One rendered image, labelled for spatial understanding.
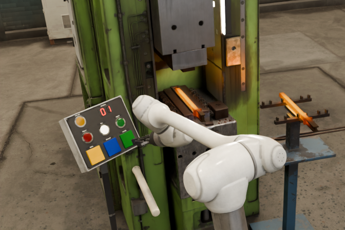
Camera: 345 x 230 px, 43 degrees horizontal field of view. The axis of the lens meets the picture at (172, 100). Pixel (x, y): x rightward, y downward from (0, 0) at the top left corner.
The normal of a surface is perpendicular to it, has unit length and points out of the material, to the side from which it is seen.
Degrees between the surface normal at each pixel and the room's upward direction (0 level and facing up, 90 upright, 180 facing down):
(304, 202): 0
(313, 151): 0
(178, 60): 90
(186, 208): 90
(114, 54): 90
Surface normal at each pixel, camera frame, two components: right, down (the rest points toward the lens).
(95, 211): -0.07, -0.91
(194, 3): 0.31, 0.37
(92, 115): 0.55, -0.23
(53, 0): 0.10, 0.41
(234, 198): 0.47, 0.17
